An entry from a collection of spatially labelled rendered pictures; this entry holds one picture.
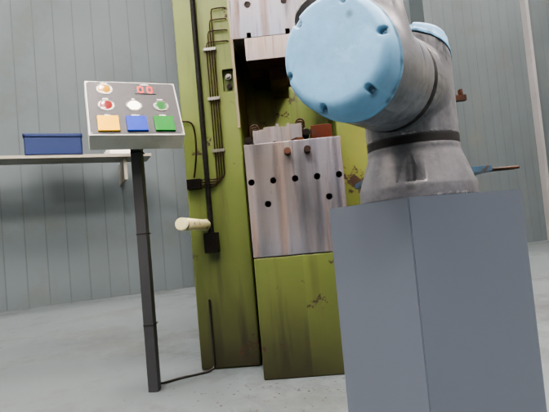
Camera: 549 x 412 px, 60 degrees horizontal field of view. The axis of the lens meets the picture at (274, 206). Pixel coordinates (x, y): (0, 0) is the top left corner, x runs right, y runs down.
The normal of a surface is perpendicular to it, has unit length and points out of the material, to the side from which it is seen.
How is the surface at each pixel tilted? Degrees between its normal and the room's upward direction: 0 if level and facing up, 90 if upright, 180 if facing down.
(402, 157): 70
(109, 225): 90
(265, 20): 90
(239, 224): 90
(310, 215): 90
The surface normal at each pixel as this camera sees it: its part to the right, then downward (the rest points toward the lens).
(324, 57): -0.56, 0.10
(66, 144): 0.39, -0.08
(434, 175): -0.02, -0.39
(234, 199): -0.05, -0.04
